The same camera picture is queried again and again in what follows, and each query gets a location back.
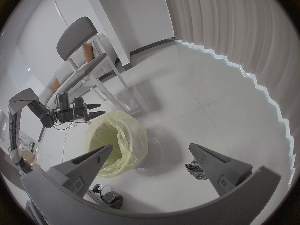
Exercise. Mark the white trash bin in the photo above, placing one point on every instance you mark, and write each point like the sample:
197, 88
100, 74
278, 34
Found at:
141, 164

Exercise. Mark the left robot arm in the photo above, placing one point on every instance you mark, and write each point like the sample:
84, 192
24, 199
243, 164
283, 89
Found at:
44, 116

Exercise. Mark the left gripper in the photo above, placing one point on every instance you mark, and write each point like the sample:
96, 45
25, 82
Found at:
79, 111

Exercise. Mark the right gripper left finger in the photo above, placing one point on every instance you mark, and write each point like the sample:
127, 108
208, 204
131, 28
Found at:
77, 170

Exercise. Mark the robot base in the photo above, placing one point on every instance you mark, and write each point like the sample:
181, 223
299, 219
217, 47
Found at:
112, 197

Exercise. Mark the pale yellow plastic bag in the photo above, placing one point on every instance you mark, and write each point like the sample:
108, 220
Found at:
134, 135

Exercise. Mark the white curtain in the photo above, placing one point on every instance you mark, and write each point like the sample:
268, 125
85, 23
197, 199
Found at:
234, 20

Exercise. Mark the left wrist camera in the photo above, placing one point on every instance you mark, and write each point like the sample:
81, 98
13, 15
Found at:
62, 100

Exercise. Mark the grey padded white-legged chair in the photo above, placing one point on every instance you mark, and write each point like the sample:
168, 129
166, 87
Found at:
75, 36

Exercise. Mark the orange cushion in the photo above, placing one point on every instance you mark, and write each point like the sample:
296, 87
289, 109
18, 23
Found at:
88, 53
55, 85

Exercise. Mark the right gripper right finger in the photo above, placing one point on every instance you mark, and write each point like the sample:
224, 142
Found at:
218, 170

